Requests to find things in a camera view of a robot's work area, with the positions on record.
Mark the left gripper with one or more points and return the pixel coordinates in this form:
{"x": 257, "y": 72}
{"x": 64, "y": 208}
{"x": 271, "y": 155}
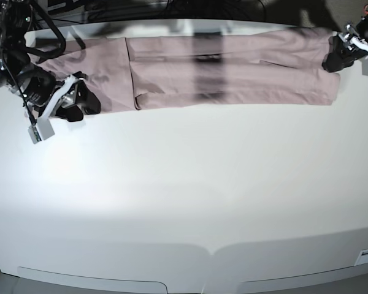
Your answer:
{"x": 347, "y": 47}

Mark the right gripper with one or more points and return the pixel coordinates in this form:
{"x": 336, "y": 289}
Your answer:
{"x": 39, "y": 86}

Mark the pink T-shirt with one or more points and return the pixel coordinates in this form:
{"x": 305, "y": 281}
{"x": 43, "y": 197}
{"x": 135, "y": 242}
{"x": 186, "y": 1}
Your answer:
{"x": 144, "y": 73}

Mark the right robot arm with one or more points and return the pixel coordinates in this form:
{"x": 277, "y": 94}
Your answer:
{"x": 16, "y": 18}

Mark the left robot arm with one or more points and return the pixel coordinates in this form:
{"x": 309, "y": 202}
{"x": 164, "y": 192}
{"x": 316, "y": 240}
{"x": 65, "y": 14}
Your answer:
{"x": 349, "y": 46}

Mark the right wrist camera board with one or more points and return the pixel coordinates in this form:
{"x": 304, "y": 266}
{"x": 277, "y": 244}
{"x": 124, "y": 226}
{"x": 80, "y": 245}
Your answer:
{"x": 40, "y": 131}

